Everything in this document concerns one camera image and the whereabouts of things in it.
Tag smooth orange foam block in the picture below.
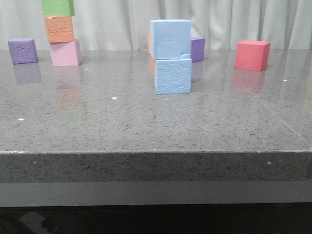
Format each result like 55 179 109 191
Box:
148 34 152 55

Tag dented purple foam block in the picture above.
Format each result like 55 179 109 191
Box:
8 38 38 64

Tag textured orange foam block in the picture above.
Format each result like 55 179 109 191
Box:
44 16 75 43

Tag smooth purple foam block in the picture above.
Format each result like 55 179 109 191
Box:
191 37 205 63

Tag pink foam block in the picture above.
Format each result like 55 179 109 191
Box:
50 39 82 66

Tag light blue foam block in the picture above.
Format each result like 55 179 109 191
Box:
155 58 192 94
150 19 192 60

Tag red foam block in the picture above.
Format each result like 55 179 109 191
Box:
234 40 271 71

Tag green foam block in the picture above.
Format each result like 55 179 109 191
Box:
41 0 75 17

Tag white curtain backdrop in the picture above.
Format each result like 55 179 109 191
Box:
0 0 312 51

